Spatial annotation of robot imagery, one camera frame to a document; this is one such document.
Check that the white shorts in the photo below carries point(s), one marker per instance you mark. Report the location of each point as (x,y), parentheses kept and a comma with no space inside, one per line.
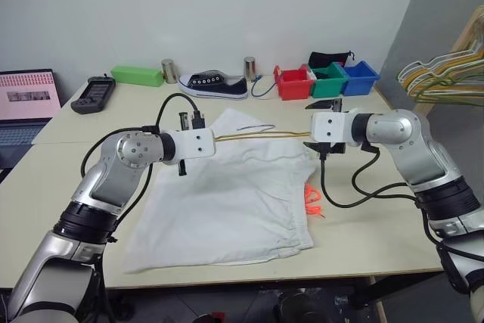
(227,202)

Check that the green rectangular box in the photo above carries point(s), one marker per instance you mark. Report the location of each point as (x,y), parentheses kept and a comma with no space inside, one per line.
(138,75)

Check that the bundle of clothes hangers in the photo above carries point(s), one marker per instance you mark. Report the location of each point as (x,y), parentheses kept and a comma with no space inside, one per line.
(446,82)

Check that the wooden hanger rack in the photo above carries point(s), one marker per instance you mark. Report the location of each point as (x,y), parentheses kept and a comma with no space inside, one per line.
(469,31)

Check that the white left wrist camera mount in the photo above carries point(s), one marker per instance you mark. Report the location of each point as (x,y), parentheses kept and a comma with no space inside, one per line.
(196,143)

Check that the small red object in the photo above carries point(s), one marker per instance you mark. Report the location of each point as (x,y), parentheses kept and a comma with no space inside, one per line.
(212,317)

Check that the silver metal cylinder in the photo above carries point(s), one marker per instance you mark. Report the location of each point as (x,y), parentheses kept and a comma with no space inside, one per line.
(169,71)
(250,69)

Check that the green plastic bin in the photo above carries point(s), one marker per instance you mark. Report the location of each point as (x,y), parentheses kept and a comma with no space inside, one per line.
(329,82)

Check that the black white canvas sneaker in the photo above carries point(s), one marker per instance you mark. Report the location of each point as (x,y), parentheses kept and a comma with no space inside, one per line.
(215,84)

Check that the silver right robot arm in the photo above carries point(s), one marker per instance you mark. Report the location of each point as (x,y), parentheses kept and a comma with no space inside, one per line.
(393,126)

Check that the red plastic bin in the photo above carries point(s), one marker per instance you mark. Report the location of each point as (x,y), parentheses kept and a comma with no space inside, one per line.
(295,86)

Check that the dark rounded shape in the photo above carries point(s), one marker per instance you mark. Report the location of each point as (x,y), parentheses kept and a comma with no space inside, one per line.
(302,308)

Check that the black handheld controller device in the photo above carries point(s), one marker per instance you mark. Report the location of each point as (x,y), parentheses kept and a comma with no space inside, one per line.
(94,94)

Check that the open laptop pink screen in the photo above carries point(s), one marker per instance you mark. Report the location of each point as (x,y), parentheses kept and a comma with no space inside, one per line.
(26,96)

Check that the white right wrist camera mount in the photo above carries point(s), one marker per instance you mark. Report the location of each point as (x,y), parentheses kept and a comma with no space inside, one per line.
(329,126)

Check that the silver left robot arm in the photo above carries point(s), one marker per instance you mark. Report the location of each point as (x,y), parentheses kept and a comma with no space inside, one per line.
(132,149)

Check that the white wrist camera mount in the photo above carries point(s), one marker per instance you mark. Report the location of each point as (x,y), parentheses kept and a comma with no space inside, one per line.
(329,126)
(196,143)

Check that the table leg with black bracket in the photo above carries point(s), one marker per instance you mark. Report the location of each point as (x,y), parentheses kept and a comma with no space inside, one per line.
(374,300)

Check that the blue plastic bin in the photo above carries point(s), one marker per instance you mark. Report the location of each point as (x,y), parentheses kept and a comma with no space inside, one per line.
(359,79)

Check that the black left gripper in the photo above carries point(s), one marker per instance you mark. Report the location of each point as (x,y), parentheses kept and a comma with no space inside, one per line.
(185,120)

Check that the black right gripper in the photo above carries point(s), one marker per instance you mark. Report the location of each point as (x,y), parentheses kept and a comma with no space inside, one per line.
(334,148)

